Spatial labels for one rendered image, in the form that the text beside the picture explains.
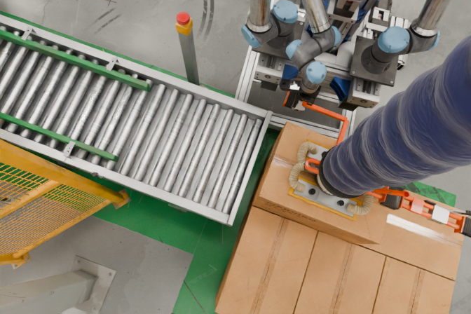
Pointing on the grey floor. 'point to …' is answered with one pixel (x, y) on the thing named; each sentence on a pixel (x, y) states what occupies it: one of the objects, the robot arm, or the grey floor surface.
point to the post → (188, 48)
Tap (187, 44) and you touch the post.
